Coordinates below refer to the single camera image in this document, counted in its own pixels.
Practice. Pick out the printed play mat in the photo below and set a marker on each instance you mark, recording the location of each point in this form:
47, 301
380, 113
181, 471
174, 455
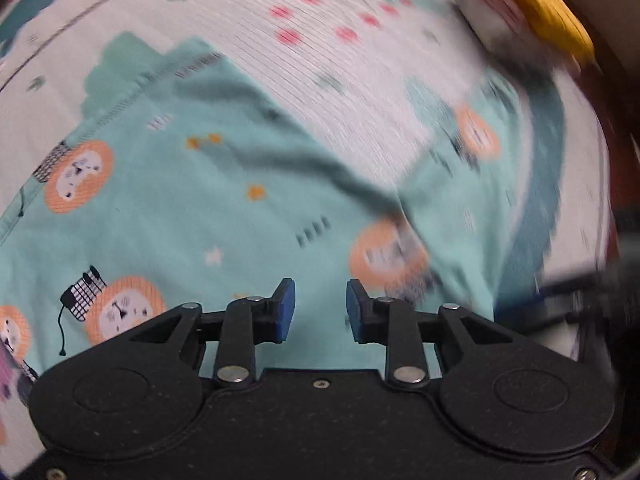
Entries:
350, 85

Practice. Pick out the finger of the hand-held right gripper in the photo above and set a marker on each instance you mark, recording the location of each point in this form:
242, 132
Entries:
555, 321
570, 282

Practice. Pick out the yellow plastic toy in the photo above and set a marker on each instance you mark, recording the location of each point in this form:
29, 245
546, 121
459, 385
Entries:
545, 5

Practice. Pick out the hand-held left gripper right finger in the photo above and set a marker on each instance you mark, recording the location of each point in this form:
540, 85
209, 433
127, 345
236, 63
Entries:
356, 310

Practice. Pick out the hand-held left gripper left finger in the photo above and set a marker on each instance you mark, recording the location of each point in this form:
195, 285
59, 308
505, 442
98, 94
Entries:
285, 310

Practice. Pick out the teal lion-print garment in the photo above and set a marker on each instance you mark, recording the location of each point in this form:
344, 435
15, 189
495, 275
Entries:
200, 200

